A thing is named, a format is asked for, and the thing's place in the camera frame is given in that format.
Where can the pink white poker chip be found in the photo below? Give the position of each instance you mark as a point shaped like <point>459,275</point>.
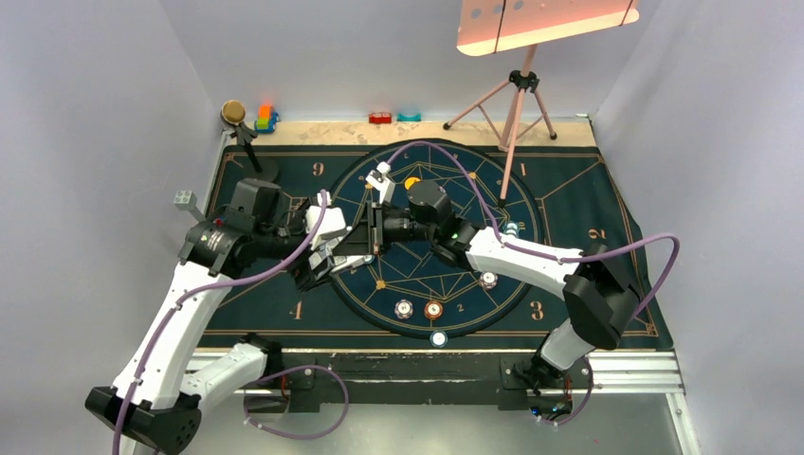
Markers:
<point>488,280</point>

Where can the orange chip stack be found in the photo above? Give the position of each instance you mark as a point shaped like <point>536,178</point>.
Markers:
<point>433,310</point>

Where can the pink white chip stack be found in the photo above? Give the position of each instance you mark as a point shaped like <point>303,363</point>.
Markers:
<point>403,309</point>

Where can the teal chip stack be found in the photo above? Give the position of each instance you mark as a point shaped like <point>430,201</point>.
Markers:
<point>438,339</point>

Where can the grey lego brick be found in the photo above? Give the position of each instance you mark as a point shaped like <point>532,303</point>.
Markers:
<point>186,201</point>

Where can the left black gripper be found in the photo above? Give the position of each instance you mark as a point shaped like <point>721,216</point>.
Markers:
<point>304,274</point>

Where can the blue playing card deck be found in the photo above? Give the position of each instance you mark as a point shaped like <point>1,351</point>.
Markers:
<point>322,262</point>

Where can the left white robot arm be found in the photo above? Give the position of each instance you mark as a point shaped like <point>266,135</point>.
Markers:
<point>156,405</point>

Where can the teal toy block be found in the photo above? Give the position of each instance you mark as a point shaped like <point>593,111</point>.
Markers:
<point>408,116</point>

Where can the red toy block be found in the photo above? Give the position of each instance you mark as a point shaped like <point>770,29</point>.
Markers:
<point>381,117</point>

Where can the pink light panel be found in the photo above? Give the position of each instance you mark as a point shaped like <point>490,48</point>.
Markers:
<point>488,26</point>

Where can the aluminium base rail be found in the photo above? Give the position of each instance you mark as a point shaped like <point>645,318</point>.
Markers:
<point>452,377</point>

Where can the yellow round dealer button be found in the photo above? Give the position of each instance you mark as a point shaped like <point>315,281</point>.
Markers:
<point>412,183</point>

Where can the orange green blue block stack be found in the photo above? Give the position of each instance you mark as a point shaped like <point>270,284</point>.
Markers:
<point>267,119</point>

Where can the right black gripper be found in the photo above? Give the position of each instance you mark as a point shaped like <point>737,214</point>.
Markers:
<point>378,230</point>

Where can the pink tripod stand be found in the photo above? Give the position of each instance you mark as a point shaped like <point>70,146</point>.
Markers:
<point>525,81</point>

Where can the dark green rectangular poker mat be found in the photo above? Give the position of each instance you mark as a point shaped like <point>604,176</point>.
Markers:
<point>565,211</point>

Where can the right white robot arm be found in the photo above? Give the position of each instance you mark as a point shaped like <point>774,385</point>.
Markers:
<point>599,296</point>

